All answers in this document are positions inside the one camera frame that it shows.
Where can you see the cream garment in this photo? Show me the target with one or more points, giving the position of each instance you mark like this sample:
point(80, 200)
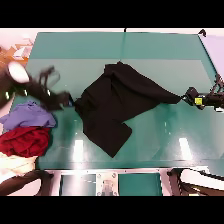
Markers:
point(15, 165)

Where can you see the red garment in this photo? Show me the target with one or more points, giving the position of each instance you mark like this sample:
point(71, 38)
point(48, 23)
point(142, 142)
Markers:
point(25, 141)

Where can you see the purple garment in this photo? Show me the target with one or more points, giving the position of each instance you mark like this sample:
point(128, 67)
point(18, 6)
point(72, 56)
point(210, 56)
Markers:
point(28, 116)

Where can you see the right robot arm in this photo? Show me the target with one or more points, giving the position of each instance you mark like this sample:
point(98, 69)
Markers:
point(213, 99)

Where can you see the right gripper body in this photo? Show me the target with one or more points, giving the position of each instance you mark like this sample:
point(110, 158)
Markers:
point(192, 96)

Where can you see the silver frame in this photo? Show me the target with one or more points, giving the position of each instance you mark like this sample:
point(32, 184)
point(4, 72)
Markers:
point(106, 185)

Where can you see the black T-shirt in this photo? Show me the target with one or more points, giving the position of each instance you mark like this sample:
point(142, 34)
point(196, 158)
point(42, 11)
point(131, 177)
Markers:
point(110, 106)

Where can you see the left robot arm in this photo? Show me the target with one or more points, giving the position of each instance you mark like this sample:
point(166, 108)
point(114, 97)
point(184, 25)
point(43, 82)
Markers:
point(36, 89)

